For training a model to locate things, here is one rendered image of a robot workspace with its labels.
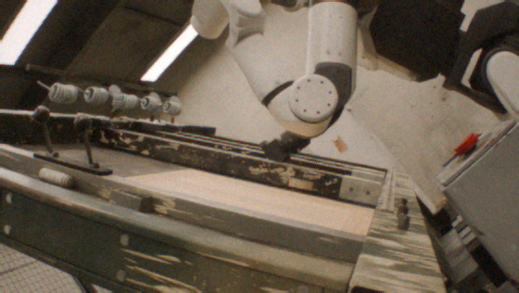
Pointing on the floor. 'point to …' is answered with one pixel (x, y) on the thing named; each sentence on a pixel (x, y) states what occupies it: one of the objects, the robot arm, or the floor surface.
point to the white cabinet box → (358, 146)
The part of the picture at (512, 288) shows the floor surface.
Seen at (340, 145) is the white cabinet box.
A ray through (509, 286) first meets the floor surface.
